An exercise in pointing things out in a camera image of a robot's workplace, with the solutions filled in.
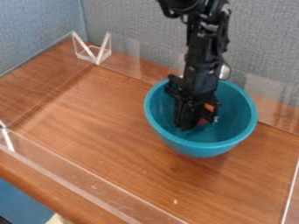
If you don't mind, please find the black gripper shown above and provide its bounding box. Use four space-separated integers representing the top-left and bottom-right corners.
165 66 220 130

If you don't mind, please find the brown and white toy mushroom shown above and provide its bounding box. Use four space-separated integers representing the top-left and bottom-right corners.
197 103 216 125

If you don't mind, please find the blue plastic bowl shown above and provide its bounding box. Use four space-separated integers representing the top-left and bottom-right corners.
144 80 257 158

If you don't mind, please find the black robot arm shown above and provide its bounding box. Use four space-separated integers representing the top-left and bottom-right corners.
156 0 230 130

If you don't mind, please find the clear acrylic back barrier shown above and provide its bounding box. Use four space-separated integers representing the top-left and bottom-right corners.
100 34 299 135

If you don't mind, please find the clear acrylic barrier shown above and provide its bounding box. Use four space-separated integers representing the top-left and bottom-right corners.
100 34 299 135
0 120 186 224

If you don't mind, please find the clear acrylic front barrier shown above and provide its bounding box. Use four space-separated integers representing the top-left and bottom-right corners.
0 120 186 224

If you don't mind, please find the clear acrylic corner bracket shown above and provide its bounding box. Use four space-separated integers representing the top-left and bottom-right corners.
70 31 112 66

